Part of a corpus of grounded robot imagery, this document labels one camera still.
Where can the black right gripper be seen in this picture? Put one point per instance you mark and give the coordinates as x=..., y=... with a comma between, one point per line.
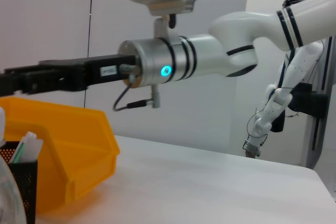
x=105, y=70

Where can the green pen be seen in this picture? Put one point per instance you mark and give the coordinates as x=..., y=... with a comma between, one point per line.
x=17, y=153

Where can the clear green-label water bottle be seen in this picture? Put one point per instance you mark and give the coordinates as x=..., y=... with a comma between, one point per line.
x=8, y=197

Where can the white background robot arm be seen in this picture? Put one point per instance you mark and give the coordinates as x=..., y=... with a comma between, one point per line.
x=296, y=69

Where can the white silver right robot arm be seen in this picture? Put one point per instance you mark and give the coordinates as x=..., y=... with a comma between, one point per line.
x=204, y=53

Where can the black mesh pen holder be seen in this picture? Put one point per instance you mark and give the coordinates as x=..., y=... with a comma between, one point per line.
x=25, y=179

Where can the yellow plastic bin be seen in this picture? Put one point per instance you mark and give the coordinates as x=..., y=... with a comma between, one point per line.
x=78, y=142

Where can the grey metal column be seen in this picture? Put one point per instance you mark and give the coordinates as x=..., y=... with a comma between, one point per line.
x=321, y=134

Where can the black mount box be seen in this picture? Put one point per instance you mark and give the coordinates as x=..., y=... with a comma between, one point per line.
x=312, y=100

